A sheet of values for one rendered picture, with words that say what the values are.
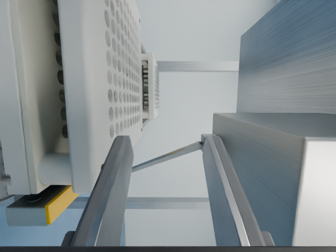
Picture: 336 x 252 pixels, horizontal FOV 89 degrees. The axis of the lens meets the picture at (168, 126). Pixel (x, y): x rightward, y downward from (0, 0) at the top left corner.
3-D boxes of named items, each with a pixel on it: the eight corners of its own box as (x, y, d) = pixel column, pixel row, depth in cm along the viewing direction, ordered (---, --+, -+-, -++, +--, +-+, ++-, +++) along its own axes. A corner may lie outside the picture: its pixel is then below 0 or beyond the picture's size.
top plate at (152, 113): (148, 119, 65) (154, 119, 65) (147, 51, 61) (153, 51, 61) (154, 114, 89) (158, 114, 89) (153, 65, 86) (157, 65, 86)
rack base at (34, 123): (6, 195, 13) (37, 195, 13) (-45, -192, 10) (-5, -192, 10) (111, 135, 38) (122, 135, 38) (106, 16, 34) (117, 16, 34)
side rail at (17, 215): (6, 226, 13) (48, 227, 13) (3, 207, 13) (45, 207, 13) (154, 112, 144) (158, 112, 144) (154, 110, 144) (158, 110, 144)
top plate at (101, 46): (70, 196, 13) (96, 196, 13) (39, -192, 10) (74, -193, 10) (133, 136, 38) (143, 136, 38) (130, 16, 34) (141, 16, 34)
